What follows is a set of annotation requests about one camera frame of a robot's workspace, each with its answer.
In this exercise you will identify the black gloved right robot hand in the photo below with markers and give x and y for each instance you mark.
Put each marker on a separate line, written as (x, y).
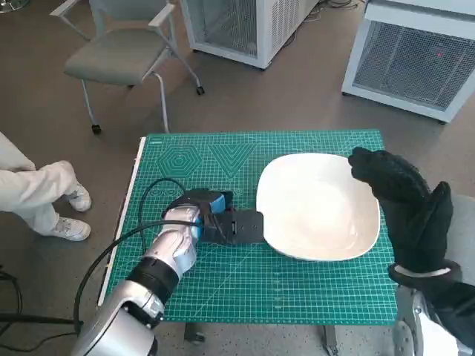
(412, 215)

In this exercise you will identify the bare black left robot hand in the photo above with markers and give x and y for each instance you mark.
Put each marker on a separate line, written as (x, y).
(217, 200)

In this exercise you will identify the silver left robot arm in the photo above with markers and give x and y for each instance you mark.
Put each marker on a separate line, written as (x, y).
(163, 256)

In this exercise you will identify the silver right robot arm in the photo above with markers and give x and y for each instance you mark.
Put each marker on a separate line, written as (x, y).
(408, 319)

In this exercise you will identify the white square plate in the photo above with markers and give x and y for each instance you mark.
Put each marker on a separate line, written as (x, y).
(315, 207)

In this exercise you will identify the green cutting mat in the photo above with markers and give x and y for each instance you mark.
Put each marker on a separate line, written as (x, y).
(259, 289)

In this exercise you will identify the white mesh cabinet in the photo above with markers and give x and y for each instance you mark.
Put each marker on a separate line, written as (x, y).
(408, 63)
(237, 29)

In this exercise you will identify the grey chair with armrests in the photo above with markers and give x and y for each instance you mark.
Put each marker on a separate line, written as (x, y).
(111, 52)

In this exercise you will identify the person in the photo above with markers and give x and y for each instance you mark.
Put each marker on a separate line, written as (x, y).
(26, 185)

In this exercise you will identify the black floor bar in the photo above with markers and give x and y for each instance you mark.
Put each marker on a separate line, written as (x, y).
(37, 317)

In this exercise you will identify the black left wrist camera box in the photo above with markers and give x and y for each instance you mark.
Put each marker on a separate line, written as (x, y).
(241, 228)

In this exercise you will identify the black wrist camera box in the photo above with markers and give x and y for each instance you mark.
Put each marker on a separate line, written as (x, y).
(454, 304)
(241, 228)

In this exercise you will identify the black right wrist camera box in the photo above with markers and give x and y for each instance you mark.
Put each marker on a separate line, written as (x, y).
(454, 304)

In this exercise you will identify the metal table bracket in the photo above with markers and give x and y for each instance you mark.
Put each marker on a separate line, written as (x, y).
(330, 339)
(194, 332)

